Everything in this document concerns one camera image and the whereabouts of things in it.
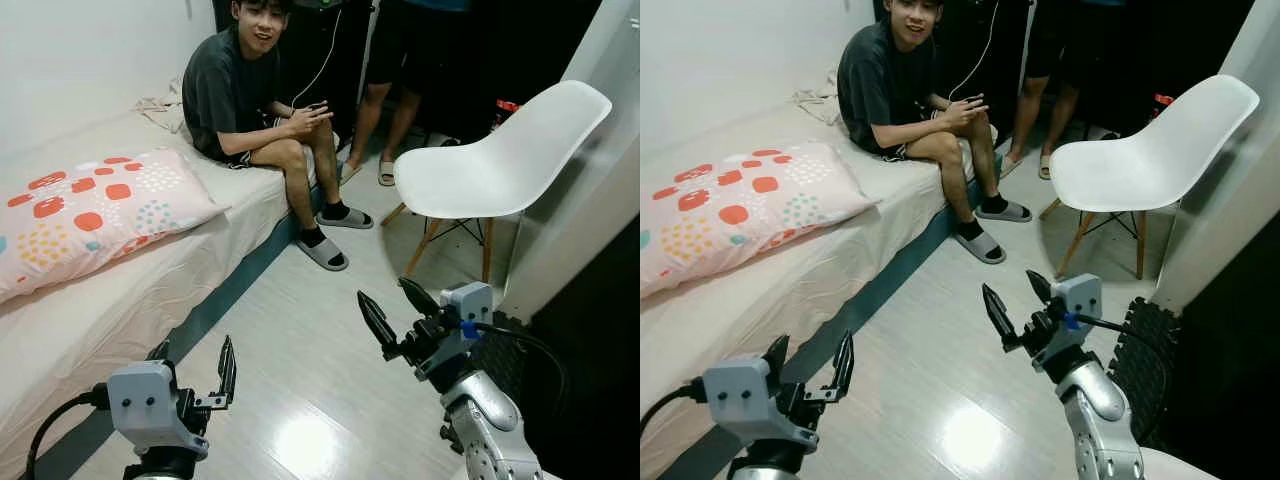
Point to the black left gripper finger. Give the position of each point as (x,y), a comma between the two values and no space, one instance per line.
(845,365)
(779,358)
(162,352)
(227,372)

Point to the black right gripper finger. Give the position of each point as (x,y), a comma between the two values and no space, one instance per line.
(1002,315)
(1041,287)
(420,298)
(378,320)

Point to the pink pillow with red blobs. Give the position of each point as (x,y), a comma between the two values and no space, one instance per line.
(90,215)
(740,210)

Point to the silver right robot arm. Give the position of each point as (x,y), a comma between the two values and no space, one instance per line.
(492,425)
(1105,415)

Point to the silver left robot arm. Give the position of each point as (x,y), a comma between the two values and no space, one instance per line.
(162,468)
(770,468)

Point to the white plastic shell chair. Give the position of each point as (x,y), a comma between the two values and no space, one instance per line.
(1150,155)
(500,160)

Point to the bed with white sheet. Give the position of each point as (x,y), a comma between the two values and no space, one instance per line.
(800,290)
(130,305)

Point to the grey slipper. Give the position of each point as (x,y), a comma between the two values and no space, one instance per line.
(983,248)
(1005,212)
(325,255)
(348,219)

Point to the black foam floor mat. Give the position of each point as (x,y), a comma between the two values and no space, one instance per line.
(1140,370)
(500,365)

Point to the black cabinet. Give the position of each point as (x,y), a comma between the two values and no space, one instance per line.
(1235,370)
(600,380)

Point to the small red box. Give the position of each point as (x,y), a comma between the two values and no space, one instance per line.
(1162,102)
(505,110)

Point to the crumpled beige cloth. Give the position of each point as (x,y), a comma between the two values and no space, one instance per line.
(160,108)
(818,100)

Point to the standing person in black shorts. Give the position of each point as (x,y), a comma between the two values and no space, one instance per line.
(400,45)
(1060,40)

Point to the seated person in grey shirt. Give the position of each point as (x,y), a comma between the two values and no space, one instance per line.
(225,90)
(880,85)

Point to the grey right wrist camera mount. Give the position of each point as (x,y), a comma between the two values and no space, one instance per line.
(472,302)
(1082,295)

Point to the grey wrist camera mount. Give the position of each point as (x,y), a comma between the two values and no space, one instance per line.
(745,400)
(145,402)
(1082,295)
(472,302)

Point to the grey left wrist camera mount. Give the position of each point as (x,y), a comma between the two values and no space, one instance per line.
(145,402)
(745,400)

